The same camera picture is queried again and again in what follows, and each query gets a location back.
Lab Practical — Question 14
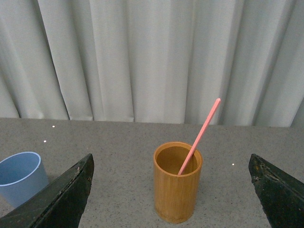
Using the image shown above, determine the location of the bamboo chopstick holder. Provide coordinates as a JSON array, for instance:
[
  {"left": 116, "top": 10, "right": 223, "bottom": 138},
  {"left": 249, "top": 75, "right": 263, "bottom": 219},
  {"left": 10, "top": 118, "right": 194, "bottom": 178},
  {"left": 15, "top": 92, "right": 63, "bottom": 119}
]
[{"left": 153, "top": 142, "right": 203, "bottom": 224}]

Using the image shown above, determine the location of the pink chopstick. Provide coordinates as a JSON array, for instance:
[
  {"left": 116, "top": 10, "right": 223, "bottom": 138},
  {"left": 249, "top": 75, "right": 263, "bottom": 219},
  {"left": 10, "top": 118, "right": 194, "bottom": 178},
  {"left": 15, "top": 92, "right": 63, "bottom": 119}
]
[{"left": 178, "top": 98, "right": 221, "bottom": 175}]

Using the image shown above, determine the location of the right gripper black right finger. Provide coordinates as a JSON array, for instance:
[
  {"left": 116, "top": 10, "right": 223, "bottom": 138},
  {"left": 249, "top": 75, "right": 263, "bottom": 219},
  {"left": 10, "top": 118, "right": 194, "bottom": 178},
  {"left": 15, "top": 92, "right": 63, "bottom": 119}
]
[{"left": 248, "top": 154, "right": 304, "bottom": 228}]

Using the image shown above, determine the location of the light blue plastic cup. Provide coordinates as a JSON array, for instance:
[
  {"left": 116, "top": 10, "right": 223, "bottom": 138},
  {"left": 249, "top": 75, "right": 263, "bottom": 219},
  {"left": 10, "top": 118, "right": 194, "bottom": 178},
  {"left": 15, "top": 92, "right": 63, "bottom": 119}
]
[{"left": 0, "top": 152, "right": 49, "bottom": 208}]

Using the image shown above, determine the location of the white pleated curtain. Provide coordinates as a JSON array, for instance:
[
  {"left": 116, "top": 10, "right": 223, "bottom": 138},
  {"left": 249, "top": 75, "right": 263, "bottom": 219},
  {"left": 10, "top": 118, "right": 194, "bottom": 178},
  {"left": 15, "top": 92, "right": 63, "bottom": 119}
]
[{"left": 0, "top": 0, "right": 304, "bottom": 127}]

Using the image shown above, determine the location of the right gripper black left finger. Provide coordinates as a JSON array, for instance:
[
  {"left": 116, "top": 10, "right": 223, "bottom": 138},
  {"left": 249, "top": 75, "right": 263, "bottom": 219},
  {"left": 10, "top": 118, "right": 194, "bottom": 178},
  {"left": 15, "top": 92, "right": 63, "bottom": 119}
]
[{"left": 0, "top": 153, "right": 95, "bottom": 228}]

